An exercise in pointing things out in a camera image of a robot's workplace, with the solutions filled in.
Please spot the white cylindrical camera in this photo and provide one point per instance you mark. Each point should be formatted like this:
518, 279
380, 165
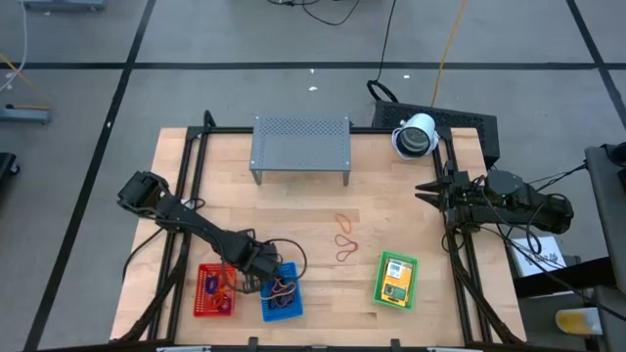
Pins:
415, 139

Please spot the white label strip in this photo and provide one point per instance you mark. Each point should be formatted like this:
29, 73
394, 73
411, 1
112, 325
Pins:
447, 349

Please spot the yellow card pack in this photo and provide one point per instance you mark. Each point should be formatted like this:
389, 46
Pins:
396, 281

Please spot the grey stand foot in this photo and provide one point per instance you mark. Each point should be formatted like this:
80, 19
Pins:
24, 116

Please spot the grey cart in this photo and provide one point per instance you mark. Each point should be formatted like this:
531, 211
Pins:
606, 220

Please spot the blue plastic basket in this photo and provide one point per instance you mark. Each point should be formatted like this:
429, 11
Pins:
293, 313

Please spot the red plastic basket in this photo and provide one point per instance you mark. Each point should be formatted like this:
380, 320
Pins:
200, 308

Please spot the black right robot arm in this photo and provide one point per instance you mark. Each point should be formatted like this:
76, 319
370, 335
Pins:
538, 215

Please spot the white booklet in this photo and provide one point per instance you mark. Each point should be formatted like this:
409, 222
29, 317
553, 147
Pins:
535, 259

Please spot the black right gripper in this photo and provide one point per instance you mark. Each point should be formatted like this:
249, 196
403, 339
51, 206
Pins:
455, 198

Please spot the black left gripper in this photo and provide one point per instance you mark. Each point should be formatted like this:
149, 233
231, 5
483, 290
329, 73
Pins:
259, 261

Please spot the black aluminium table frame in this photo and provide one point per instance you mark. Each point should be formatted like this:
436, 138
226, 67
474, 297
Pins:
230, 130

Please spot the green plastic basket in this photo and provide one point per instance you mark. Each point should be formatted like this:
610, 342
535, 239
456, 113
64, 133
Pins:
379, 293

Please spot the black clamp bracket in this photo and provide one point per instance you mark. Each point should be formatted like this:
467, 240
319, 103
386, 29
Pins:
395, 345
253, 343

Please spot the red rubber band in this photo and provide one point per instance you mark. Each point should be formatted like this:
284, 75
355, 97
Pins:
347, 247
288, 303

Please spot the orange rubber band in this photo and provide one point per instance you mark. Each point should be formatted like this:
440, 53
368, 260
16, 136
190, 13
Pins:
349, 229
279, 295

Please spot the grey metal base plate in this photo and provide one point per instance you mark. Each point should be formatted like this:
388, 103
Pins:
63, 5

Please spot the yellow white roll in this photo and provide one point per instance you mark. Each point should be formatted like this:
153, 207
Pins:
577, 322

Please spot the grey perforated metal shelf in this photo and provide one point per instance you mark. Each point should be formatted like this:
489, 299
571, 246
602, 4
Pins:
300, 144

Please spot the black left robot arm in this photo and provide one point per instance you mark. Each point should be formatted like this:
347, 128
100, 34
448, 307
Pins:
195, 227

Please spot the black shelf board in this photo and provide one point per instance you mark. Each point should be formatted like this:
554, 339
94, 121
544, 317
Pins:
562, 281

